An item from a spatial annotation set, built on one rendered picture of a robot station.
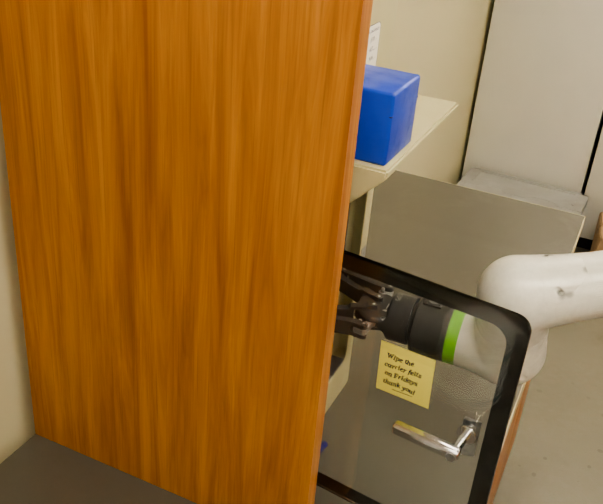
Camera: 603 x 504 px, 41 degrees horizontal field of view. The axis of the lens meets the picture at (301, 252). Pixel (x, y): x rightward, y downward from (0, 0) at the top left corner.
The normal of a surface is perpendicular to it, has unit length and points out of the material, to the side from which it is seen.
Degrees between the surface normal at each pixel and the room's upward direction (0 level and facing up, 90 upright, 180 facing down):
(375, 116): 90
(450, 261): 0
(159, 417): 90
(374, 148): 90
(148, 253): 90
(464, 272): 0
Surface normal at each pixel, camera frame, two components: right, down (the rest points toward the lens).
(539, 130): -0.42, 0.40
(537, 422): 0.07, -0.87
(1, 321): 0.90, 0.26
